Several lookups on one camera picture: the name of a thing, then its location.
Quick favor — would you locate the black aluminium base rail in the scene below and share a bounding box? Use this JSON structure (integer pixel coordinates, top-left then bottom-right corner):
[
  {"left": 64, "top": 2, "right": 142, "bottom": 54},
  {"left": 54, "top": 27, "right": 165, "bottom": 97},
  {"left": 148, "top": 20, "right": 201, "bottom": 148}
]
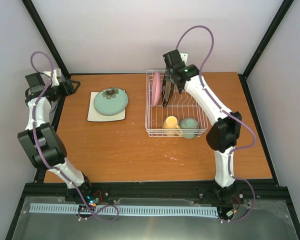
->
[{"left": 22, "top": 182, "right": 288, "bottom": 203}]

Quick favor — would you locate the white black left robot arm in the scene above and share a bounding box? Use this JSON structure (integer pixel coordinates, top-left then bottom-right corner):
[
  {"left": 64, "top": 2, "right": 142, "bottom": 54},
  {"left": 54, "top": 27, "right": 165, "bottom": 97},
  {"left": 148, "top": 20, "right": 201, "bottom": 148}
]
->
[{"left": 17, "top": 69, "right": 94, "bottom": 202}]

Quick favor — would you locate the light blue cable duct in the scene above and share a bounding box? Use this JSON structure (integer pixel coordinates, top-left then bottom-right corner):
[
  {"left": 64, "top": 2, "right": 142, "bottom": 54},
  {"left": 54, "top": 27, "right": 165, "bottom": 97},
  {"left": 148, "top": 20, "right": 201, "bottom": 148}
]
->
[{"left": 28, "top": 203, "right": 218, "bottom": 218}]

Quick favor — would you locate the pink plate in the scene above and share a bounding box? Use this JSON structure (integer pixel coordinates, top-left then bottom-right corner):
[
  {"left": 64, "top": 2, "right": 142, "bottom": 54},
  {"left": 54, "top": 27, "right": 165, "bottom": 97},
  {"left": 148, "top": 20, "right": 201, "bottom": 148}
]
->
[{"left": 151, "top": 71, "right": 162, "bottom": 107}]

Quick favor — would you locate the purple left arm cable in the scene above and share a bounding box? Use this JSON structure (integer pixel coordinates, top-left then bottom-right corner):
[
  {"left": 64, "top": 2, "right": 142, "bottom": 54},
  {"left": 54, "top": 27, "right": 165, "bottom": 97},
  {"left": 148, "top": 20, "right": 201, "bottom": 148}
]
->
[{"left": 30, "top": 51, "right": 120, "bottom": 223}]

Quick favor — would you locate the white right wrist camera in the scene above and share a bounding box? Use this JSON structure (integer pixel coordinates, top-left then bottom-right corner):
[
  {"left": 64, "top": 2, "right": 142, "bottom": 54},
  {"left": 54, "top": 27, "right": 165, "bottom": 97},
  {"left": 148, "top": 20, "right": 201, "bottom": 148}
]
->
[{"left": 162, "top": 49, "right": 189, "bottom": 68}]

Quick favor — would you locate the yellow mug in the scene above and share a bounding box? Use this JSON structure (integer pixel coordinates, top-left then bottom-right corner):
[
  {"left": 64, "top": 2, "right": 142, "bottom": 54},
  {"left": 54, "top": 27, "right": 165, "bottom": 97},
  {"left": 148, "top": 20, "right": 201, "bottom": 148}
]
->
[{"left": 162, "top": 116, "right": 183, "bottom": 137}]

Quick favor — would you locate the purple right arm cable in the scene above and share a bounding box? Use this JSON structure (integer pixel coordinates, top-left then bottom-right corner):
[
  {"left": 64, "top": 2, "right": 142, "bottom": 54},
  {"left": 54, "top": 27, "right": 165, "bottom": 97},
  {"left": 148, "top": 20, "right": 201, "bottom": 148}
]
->
[{"left": 175, "top": 24, "right": 258, "bottom": 223}]

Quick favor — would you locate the white square plate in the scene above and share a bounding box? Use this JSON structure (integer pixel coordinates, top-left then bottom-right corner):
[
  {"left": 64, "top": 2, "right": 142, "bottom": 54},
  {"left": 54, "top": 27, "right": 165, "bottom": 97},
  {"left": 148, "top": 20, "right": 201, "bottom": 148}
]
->
[{"left": 87, "top": 91, "right": 126, "bottom": 123}]

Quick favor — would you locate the black enclosure frame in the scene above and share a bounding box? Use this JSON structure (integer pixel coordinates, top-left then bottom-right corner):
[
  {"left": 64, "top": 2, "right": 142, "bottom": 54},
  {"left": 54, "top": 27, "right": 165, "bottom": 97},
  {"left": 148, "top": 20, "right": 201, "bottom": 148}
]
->
[{"left": 6, "top": 0, "right": 294, "bottom": 240}]

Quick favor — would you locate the green ceramic bowl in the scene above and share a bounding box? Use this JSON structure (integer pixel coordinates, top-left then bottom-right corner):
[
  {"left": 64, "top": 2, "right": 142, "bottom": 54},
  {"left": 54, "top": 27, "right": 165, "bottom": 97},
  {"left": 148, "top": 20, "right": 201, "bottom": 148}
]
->
[{"left": 179, "top": 117, "right": 200, "bottom": 139}]

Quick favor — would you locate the white wire dish rack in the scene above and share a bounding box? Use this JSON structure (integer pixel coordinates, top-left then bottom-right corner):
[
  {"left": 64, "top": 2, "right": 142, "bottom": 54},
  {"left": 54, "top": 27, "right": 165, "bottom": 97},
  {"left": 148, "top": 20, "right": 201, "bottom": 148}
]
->
[{"left": 145, "top": 69, "right": 210, "bottom": 137}]

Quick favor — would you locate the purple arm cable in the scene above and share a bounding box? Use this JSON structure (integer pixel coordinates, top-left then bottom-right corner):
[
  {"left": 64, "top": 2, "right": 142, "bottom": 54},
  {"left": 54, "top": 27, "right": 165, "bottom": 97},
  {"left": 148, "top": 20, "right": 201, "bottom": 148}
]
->
[
  {"left": 175, "top": 24, "right": 258, "bottom": 223},
  {"left": 30, "top": 51, "right": 120, "bottom": 223}
]

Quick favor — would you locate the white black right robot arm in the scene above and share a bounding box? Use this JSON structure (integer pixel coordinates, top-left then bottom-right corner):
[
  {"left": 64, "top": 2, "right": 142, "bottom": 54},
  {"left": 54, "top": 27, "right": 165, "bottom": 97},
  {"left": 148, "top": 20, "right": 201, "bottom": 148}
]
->
[{"left": 164, "top": 63, "right": 242, "bottom": 203}]

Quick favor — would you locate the teal floral plate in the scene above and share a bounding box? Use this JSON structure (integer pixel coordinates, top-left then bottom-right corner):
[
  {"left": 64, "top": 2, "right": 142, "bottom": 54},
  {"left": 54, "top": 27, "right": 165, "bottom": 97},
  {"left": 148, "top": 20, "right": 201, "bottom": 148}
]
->
[{"left": 93, "top": 87, "right": 128, "bottom": 116}]

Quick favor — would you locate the black striped round plate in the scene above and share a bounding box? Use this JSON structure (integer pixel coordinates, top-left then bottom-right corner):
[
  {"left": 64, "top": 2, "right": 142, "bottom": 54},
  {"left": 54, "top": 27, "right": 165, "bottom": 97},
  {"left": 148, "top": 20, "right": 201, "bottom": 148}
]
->
[{"left": 161, "top": 75, "right": 175, "bottom": 108}]

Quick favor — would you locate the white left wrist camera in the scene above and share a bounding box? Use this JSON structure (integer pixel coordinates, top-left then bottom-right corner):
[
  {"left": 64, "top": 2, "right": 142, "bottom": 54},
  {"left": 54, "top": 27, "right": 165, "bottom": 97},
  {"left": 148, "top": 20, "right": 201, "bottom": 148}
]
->
[{"left": 42, "top": 68, "right": 62, "bottom": 87}]

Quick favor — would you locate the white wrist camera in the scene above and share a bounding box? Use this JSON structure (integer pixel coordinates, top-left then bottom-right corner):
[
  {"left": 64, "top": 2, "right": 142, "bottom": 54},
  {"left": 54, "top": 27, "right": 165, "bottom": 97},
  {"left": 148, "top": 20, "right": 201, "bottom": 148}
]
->
[
  {"left": 162, "top": 49, "right": 189, "bottom": 68},
  {"left": 42, "top": 68, "right": 62, "bottom": 87}
]

